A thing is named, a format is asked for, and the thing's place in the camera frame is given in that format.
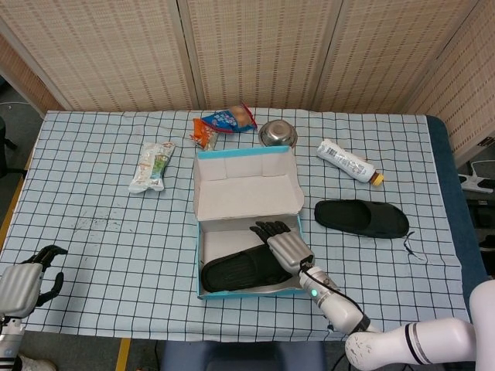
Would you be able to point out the orange snack bag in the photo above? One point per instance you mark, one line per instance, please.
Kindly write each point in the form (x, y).
(203, 133)

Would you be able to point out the blue checkered tablecloth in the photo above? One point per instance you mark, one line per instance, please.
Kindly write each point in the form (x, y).
(96, 239)

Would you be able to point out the white green snack packet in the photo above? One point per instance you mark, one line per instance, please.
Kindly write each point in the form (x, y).
(151, 168)

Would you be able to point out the stainless steel bowl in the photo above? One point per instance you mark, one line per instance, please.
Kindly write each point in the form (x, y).
(276, 131)

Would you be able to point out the black chair base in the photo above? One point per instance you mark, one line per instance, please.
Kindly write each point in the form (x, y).
(2, 131)

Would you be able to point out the black slipper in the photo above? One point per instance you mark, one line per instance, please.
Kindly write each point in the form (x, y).
(236, 270)
(359, 218)

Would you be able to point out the black floor device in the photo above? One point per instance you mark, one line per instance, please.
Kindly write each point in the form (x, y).
(483, 216)

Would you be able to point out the dark loose thread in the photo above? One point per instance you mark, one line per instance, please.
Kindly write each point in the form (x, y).
(406, 243)

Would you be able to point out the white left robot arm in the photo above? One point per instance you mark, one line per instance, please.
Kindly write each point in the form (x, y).
(7, 344)

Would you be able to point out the dark blue seat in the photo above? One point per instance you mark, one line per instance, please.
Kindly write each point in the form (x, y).
(239, 357)

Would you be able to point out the bamboo folding screen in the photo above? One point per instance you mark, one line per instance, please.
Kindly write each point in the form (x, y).
(116, 50)

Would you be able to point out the blue cardboard shoe box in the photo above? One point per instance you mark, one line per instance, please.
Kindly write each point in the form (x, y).
(239, 185)

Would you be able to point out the blue snack bag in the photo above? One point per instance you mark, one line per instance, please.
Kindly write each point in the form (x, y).
(226, 120)

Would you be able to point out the blue padded table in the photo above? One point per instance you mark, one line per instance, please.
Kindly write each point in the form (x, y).
(452, 185)

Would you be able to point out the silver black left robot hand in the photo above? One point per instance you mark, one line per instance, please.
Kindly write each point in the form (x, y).
(19, 286)

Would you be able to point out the white sneaker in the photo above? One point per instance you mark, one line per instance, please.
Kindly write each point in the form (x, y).
(36, 365)

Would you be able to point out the white bottle yellow cap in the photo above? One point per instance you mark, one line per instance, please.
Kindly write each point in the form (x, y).
(344, 160)

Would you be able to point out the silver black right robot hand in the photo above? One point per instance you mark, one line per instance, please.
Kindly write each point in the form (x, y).
(288, 251)

